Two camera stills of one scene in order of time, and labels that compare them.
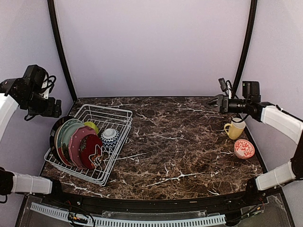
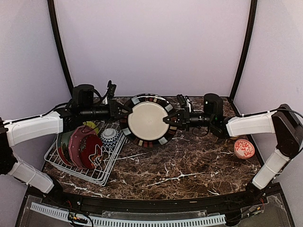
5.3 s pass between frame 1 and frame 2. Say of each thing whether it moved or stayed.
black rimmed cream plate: moved
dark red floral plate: stayed
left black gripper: moved
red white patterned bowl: stayed
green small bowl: stayed
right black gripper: moved
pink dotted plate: stayed
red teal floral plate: stayed
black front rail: stayed
